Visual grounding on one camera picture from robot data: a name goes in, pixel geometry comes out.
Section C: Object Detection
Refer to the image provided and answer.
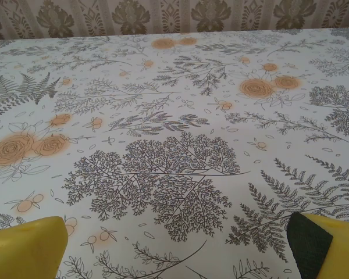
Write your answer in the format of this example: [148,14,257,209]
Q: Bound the floral patterned tablecloth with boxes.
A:
[0,28,349,279]

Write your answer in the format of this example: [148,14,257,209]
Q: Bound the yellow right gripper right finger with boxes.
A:
[287,212,349,279]

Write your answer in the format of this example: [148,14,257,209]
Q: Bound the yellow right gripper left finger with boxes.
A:
[0,216,68,279]

